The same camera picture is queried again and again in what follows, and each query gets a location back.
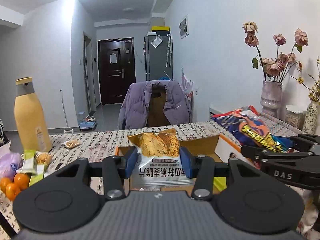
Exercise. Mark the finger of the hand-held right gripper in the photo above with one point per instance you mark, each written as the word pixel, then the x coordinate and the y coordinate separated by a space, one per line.
pixel 303 142
pixel 260 154

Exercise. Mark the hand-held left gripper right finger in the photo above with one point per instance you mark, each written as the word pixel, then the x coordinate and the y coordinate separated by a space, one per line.
pixel 185 163

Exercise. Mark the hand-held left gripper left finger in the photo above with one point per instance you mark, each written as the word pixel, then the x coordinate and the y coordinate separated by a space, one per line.
pixel 131 162

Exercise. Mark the orange cardboard box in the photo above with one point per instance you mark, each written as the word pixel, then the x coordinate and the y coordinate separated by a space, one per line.
pixel 200 150

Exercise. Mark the orange crisp snack packet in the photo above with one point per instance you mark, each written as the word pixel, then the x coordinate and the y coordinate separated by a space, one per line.
pixel 158 152

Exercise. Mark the blue red snack bag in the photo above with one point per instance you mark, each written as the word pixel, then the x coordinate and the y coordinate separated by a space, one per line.
pixel 247 127

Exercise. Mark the patterned slim vase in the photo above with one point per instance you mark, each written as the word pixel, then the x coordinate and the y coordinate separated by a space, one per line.
pixel 310 117

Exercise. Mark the glass jar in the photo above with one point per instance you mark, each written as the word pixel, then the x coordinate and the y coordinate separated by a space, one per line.
pixel 295 117

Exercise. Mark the pink patterned cloth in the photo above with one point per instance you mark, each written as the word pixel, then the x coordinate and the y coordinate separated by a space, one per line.
pixel 277 127

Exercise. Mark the floral cloth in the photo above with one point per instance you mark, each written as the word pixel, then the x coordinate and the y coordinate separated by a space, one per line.
pixel 311 220

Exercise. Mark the yellow blossom branches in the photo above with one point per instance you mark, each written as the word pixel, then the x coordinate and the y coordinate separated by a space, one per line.
pixel 313 90

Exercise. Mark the pink ribbed vase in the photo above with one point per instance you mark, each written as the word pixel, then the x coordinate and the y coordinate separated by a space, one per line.
pixel 271 97

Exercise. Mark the wooden chair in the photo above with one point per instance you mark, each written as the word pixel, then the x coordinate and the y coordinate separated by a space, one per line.
pixel 157 112

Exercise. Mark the purple puffer jacket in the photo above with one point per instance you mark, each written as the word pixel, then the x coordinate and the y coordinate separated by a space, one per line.
pixel 136 105

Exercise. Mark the pet water feeder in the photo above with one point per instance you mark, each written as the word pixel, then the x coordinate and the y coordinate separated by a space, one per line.
pixel 83 122

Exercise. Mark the small clear snack packet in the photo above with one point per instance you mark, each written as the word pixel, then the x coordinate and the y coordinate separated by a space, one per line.
pixel 71 143

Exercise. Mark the pink folded rack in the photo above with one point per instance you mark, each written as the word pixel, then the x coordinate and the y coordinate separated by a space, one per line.
pixel 187 83

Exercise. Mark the dried rose bouquet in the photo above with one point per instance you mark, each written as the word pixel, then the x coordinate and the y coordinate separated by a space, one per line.
pixel 275 66

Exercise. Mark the dark brown door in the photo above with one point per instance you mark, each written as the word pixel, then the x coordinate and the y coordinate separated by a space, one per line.
pixel 116 80

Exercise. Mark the small orange crisp packet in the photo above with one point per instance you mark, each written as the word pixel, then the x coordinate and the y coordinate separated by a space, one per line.
pixel 43 158

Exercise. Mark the small green snack packet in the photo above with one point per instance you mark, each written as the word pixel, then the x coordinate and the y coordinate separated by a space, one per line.
pixel 28 158
pixel 37 176

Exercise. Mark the grey refrigerator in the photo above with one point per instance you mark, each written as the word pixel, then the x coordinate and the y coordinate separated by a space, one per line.
pixel 157 62

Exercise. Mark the white paper notice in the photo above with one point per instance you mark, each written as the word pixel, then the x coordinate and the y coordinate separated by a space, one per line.
pixel 113 58

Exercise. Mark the yellow bottle grey cap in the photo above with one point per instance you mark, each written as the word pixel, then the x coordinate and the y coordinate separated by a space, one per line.
pixel 31 120

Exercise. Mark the orange fruit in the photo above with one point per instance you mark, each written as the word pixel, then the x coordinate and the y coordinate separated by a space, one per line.
pixel 4 184
pixel 22 180
pixel 12 192

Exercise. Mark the white folded umbrella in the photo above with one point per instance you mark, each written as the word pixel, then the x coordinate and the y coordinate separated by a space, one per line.
pixel 169 52

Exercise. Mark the purple plastic bag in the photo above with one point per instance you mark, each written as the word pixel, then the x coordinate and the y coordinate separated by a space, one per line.
pixel 10 162

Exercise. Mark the clear plastic bag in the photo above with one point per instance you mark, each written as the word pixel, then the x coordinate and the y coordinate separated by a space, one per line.
pixel 157 41

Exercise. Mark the yellow box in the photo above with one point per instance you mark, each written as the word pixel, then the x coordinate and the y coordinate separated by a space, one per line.
pixel 160 28

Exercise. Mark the black rod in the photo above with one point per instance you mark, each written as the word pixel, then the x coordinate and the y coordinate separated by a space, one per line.
pixel 5 226

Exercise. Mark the white wall socket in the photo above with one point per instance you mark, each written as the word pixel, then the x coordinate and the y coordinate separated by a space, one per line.
pixel 197 90

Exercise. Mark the grey door frame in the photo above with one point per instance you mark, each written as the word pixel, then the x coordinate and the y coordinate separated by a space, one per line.
pixel 88 75

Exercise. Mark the wall poster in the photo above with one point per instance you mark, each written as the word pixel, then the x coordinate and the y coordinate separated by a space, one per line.
pixel 183 27

